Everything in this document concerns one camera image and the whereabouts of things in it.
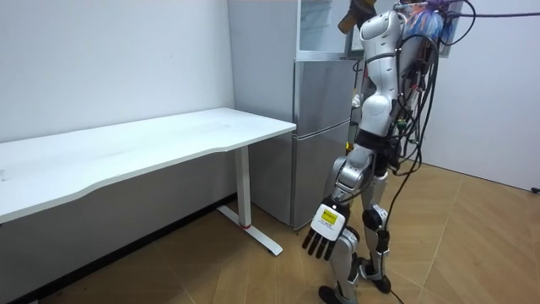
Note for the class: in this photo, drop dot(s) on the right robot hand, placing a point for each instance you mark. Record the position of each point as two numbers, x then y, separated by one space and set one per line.
363 8

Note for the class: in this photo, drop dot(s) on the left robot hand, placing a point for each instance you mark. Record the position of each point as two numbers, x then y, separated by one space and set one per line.
328 220

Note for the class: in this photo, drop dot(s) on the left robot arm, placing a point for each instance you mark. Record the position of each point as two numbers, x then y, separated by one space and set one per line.
379 63

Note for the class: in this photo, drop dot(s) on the robot legs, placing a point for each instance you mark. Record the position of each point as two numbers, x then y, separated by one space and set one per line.
346 257

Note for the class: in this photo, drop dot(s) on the robot body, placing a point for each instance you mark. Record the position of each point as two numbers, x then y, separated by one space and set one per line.
415 59

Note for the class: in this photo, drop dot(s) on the grey fridge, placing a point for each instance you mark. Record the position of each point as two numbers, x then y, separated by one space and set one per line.
320 97

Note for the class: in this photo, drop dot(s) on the white desk with drawers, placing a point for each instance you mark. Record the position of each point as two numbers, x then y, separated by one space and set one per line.
126 143

